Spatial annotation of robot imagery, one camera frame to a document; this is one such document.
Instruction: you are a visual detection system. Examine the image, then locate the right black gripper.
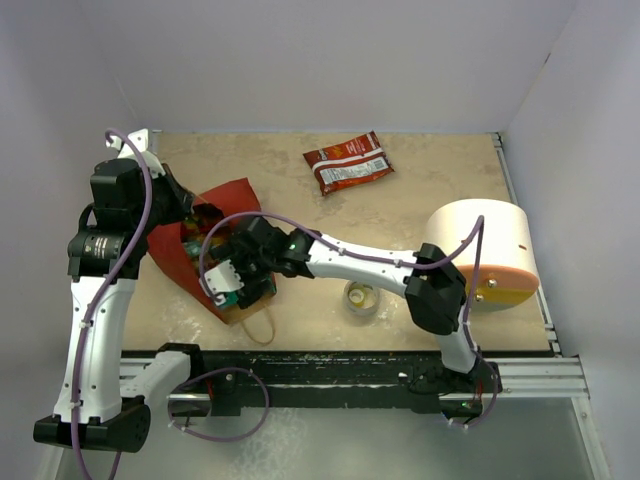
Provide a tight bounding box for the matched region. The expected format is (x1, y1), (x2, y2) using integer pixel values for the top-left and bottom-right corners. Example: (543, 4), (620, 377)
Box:
(212, 238), (276, 308)

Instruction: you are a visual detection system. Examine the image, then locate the red brown paper bag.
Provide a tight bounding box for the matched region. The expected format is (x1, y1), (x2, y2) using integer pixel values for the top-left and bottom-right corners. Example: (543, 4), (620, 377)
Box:
(146, 177), (279, 346)

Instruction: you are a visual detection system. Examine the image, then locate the red white snack packet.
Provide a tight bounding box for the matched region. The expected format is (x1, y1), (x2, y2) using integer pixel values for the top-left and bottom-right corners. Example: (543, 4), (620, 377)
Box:
(303, 131), (394, 196)

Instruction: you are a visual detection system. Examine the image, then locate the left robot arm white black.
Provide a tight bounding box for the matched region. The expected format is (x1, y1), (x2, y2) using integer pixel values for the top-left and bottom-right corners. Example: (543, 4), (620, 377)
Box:
(33, 158), (206, 453)

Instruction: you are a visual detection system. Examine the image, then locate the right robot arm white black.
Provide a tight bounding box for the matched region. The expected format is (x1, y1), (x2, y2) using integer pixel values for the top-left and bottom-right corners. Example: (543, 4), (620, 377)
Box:
(198, 211), (484, 391)

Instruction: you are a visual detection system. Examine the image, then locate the green snack packet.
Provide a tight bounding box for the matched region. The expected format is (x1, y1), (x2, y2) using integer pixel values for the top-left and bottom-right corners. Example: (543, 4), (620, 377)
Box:
(182, 240), (202, 262)

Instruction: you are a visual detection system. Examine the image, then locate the clear tape roll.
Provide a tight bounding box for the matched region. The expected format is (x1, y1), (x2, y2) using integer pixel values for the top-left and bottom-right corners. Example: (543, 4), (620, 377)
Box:
(342, 281), (382, 318)

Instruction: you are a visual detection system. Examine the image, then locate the large white paper roll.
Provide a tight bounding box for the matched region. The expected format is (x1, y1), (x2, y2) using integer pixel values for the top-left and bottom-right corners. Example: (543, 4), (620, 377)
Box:
(423, 199), (540, 312)

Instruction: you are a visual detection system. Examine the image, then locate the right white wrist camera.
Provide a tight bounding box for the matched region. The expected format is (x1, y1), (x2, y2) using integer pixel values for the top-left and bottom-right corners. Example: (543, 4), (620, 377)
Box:
(200, 260), (244, 307)

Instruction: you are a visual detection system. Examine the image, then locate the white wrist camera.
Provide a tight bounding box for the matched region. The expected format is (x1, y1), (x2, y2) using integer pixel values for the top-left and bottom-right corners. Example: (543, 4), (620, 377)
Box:
(105, 129), (166, 179)
(200, 260), (244, 307)

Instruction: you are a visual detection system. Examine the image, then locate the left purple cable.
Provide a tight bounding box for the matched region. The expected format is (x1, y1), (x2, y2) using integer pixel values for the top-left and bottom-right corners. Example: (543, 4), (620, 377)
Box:
(69, 128), (271, 480)

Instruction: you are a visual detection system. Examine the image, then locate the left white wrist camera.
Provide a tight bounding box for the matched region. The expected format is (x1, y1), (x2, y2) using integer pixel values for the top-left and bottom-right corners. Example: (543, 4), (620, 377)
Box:
(105, 129), (166, 179)

